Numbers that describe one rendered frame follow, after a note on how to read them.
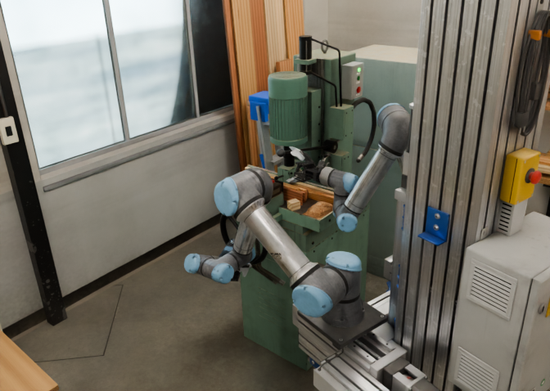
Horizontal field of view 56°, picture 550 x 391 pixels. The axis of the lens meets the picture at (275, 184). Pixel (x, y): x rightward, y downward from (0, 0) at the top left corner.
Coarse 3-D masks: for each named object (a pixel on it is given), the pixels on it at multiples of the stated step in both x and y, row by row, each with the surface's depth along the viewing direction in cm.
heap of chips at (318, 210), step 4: (316, 204) 228; (320, 204) 228; (324, 204) 229; (328, 204) 230; (312, 208) 227; (316, 208) 227; (320, 208) 226; (324, 208) 227; (328, 208) 229; (332, 208) 231; (308, 212) 227; (312, 212) 226; (316, 212) 225; (320, 212) 225; (324, 212) 226; (328, 212) 228; (312, 216) 226; (316, 216) 225; (320, 216) 225
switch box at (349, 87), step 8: (352, 64) 240; (360, 64) 241; (344, 72) 240; (352, 72) 238; (360, 72) 243; (344, 80) 242; (352, 80) 239; (360, 80) 244; (344, 88) 243; (352, 88) 241; (344, 96) 245; (352, 96) 242; (360, 96) 248
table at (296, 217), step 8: (312, 200) 241; (280, 208) 235; (304, 208) 234; (280, 216) 235; (288, 216) 234; (296, 216) 230; (304, 216) 227; (328, 216) 227; (304, 224) 229; (312, 224) 226; (320, 224) 223; (328, 224) 229
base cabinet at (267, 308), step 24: (360, 216) 268; (336, 240) 254; (360, 240) 275; (264, 264) 256; (264, 288) 262; (288, 288) 250; (360, 288) 290; (264, 312) 269; (288, 312) 257; (264, 336) 277; (288, 336) 263; (288, 360) 270
